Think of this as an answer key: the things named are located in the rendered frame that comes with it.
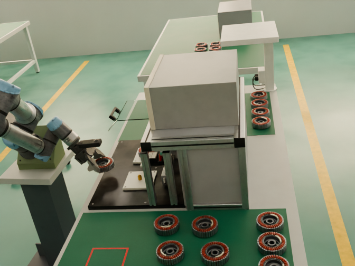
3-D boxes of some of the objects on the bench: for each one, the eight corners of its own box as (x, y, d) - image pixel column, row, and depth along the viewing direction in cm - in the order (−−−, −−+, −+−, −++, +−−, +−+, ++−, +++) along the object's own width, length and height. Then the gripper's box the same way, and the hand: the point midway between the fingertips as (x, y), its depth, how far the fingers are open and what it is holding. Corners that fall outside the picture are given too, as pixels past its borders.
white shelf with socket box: (225, 108, 292) (220, 41, 271) (227, 87, 325) (222, 25, 303) (280, 105, 287) (278, 36, 265) (276, 84, 319) (274, 20, 298)
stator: (176, 242, 185) (175, 235, 183) (189, 258, 176) (188, 250, 174) (152, 254, 180) (150, 246, 179) (165, 270, 171) (163, 263, 170)
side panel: (187, 210, 203) (178, 150, 188) (187, 206, 205) (179, 146, 190) (249, 209, 198) (245, 147, 183) (249, 205, 201) (245, 143, 186)
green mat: (30, 321, 158) (30, 321, 158) (83, 212, 211) (83, 212, 211) (302, 328, 142) (302, 327, 142) (286, 208, 195) (286, 208, 195)
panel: (184, 205, 203) (176, 149, 189) (196, 135, 260) (190, 88, 246) (186, 205, 203) (178, 149, 189) (198, 135, 260) (193, 88, 246)
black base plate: (88, 210, 213) (87, 206, 211) (120, 143, 268) (119, 140, 267) (185, 208, 205) (185, 203, 204) (197, 140, 260) (196, 136, 259)
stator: (195, 256, 176) (194, 249, 174) (217, 243, 181) (216, 236, 179) (213, 272, 167) (212, 265, 166) (235, 257, 173) (235, 250, 171)
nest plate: (122, 190, 220) (122, 188, 219) (129, 173, 233) (129, 171, 232) (152, 189, 217) (151, 187, 217) (157, 172, 230) (157, 170, 230)
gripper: (73, 138, 236) (100, 162, 242) (61, 155, 220) (90, 182, 226) (83, 129, 233) (111, 154, 239) (72, 146, 217) (102, 173, 223)
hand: (104, 164), depth 231 cm, fingers closed on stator, 13 cm apart
